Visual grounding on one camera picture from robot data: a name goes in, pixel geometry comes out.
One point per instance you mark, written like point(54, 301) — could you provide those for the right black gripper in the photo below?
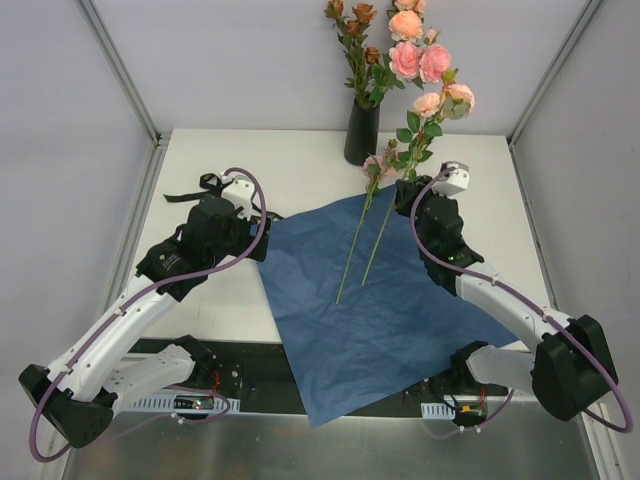
point(407, 191)

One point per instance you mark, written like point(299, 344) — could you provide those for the blue wrapping paper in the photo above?
point(355, 309)

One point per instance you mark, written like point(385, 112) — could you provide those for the large pink rose stem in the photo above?
point(447, 100)

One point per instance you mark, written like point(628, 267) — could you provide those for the brown orange rose stem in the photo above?
point(351, 33)

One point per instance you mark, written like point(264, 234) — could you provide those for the peach rose stem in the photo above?
point(400, 65)

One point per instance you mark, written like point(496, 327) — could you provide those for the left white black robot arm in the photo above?
point(84, 389)

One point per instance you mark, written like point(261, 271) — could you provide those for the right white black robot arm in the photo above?
point(566, 365)

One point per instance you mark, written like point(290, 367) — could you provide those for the black tapered vase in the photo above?
point(362, 134)

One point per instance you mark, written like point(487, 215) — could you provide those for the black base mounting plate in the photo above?
point(259, 376)

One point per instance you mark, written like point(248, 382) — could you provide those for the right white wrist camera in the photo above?
point(455, 179)

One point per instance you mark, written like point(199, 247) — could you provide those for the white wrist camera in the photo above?
point(455, 179)
point(239, 190)

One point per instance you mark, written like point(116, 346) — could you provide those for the right aluminium frame post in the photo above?
point(578, 29)

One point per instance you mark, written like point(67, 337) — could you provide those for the aluminium frame post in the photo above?
point(107, 46)
point(578, 29)

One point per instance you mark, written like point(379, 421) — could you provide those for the right white cable duct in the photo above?
point(437, 411)

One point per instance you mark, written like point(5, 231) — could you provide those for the white cable duct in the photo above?
point(437, 411)
point(184, 403)

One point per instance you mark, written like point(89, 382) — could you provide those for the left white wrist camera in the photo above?
point(239, 190)

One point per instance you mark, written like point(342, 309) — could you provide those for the left aluminium frame post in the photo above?
point(107, 46)

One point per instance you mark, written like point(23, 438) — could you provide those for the left white cable duct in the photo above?
point(184, 403)

